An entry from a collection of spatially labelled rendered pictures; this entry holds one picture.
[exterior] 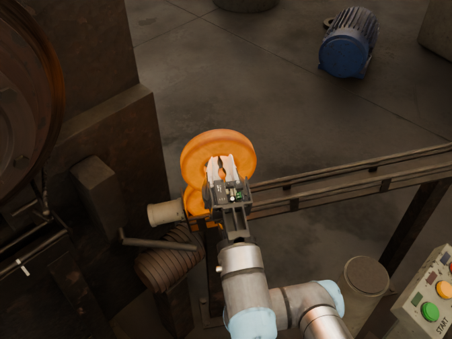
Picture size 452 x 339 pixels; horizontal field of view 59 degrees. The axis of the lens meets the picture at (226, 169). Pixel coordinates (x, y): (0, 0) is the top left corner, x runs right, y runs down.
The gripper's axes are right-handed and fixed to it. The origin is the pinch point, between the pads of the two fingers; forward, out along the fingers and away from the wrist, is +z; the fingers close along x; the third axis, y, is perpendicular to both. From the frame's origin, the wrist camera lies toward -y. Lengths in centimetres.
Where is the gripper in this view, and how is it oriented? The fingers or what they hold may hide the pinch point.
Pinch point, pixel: (218, 156)
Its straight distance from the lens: 80.3
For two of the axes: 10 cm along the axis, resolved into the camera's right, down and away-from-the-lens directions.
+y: 0.5, -4.6, -8.8
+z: -1.7, -8.8, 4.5
